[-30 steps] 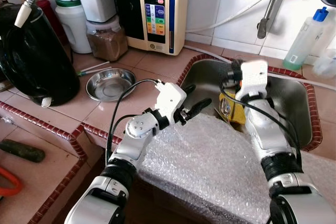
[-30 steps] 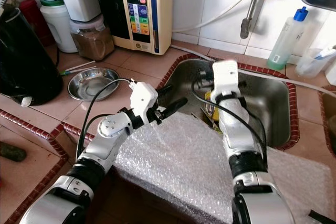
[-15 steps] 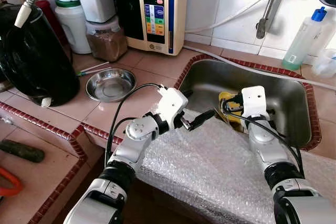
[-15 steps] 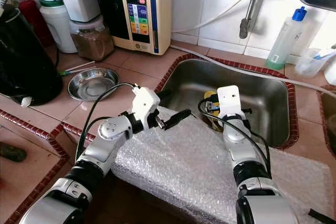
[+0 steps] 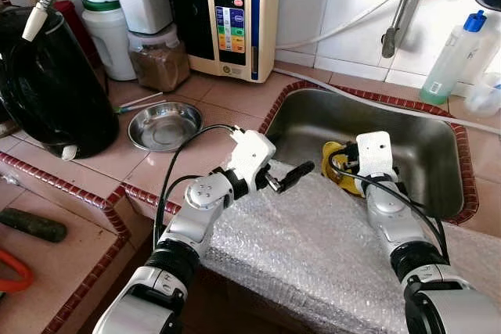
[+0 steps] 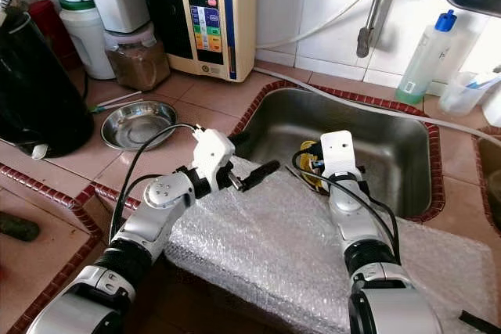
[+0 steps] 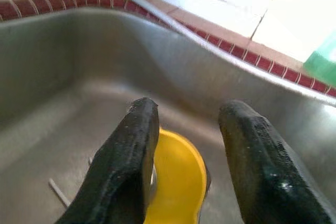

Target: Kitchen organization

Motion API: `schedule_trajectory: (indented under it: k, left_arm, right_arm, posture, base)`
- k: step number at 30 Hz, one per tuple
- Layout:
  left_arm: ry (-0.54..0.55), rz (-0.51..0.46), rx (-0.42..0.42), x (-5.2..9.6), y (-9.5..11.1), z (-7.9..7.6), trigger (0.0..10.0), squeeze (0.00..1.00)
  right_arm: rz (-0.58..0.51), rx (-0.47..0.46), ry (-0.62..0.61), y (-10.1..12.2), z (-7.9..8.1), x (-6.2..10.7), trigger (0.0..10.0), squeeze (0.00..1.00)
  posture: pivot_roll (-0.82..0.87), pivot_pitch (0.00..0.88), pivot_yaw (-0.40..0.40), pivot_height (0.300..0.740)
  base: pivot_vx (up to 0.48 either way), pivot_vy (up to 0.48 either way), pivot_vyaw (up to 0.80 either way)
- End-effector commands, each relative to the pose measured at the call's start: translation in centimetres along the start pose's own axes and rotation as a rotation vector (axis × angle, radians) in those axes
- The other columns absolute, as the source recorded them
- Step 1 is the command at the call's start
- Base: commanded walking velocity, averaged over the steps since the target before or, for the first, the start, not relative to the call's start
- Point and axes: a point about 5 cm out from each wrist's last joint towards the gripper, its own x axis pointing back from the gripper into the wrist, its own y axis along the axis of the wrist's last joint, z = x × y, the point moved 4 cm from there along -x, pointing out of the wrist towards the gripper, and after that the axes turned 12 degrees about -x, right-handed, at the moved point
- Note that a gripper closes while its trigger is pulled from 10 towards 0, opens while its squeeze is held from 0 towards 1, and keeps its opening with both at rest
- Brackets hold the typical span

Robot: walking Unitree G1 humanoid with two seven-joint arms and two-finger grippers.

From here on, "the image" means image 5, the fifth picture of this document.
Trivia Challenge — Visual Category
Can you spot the beige water ionizer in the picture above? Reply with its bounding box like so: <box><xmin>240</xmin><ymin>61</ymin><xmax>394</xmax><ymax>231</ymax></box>
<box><xmin>164</xmin><ymin>0</ymin><xmax>283</xmax><ymax>84</ymax></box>

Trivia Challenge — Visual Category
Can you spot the orange curved object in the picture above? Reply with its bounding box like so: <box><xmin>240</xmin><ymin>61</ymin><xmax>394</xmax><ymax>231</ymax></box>
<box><xmin>0</xmin><ymin>248</ymin><xmax>34</xmax><ymax>294</ymax></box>

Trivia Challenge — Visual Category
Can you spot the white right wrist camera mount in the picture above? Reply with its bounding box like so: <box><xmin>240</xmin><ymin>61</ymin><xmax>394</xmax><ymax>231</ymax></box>
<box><xmin>356</xmin><ymin>131</ymin><xmax>395</xmax><ymax>180</ymax></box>

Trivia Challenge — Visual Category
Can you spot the clear bottle blue cap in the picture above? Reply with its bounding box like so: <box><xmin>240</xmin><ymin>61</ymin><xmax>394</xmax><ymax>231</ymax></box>
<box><xmin>419</xmin><ymin>11</ymin><xmax>488</xmax><ymax>106</ymax></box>

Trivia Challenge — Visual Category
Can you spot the jar of brown powder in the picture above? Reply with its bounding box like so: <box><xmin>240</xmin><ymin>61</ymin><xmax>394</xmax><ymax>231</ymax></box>
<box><xmin>128</xmin><ymin>25</ymin><xmax>191</xmax><ymax>92</ymax></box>

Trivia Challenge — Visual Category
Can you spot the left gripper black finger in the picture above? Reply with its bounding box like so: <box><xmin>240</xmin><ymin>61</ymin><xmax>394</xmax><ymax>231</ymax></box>
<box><xmin>278</xmin><ymin>160</ymin><xmax>316</xmax><ymax>194</ymax></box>

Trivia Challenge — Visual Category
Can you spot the white filter canister green band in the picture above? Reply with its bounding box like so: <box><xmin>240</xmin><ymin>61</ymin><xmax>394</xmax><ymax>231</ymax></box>
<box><xmin>74</xmin><ymin>0</ymin><xmax>138</xmax><ymax>82</ymax></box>

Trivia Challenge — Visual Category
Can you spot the steel sink basin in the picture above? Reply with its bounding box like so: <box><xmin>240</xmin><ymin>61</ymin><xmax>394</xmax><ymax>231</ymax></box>
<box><xmin>262</xmin><ymin>88</ymin><xmax>468</xmax><ymax>224</ymax></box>

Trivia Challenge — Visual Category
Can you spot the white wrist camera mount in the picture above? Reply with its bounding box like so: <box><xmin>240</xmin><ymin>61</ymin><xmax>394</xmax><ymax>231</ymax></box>
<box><xmin>229</xmin><ymin>131</ymin><xmax>277</xmax><ymax>191</ymax></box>
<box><xmin>356</xmin><ymin>131</ymin><xmax>395</xmax><ymax>180</ymax></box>

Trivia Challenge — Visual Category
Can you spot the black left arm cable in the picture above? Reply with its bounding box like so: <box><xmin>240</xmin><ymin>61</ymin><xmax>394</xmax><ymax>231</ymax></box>
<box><xmin>154</xmin><ymin>124</ymin><xmax>240</xmax><ymax>249</ymax></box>

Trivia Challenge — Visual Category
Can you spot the round steel bowl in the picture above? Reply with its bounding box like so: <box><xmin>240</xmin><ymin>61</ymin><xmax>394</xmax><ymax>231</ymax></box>
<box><xmin>128</xmin><ymin>102</ymin><xmax>204</xmax><ymax>153</ymax></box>

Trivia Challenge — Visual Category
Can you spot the dark green oblong object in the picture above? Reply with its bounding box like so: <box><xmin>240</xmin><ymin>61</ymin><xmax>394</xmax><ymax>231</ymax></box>
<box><xmin>0</xmin><ymin>207</ymin><xmax>68</xmax><ymax>243</ymax></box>

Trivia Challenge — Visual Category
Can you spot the clear bubble wrap sheet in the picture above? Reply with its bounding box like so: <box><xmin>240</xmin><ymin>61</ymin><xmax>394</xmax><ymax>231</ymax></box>
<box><xmin>200</xmin><ymin>160</ymin><xmax>501</xmax><ymax>334</ymax></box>

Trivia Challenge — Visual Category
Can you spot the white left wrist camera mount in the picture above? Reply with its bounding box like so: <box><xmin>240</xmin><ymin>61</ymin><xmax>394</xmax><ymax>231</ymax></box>
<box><xmin>229</xmin><ymin>131</ymin><xmax>277</xmax><ymax>191</ymax></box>

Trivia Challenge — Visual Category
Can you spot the black rounded kettle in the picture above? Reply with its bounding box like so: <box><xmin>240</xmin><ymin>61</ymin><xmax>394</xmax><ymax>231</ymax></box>
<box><xmin>0</xmin><ymin>7</ymin><xmax>120</xmax><ymax>160</ymax></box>

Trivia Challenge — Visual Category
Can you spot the clear plastic measuring cup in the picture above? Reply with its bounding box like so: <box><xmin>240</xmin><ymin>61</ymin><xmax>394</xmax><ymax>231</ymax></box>
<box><xmin>463</xmin><ymin>72</ymin><xmax>501</xmax><ymax>117</ymax></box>

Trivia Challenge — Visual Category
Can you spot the grey flexible metal hose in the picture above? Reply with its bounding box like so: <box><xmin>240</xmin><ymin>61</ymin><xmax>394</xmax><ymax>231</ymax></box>
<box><xmin>21</xmin><ymin>0</ymin><xmax>169</xmax><ymax>42</ymax></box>

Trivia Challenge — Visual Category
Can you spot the yellow plastic cup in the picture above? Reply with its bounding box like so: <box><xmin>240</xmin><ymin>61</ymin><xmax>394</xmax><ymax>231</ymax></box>
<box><xmin>321</xmin><ymin>142</ymin><xmax>367</xmax><ymax>198</ymax></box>

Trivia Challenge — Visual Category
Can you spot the grey drain hose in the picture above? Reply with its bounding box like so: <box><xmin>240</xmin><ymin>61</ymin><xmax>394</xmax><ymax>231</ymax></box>
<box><xmin>272</xmin><ymin>68</ymin><xmax>501</xmax><ymax>135</ymax></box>

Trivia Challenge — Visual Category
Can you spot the thin white water hose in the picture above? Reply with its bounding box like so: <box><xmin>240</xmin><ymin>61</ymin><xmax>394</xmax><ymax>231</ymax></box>
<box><xmin>276</xmin><ymin>0</ymin><xmax>416</xmax><ymax>52</ymax></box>

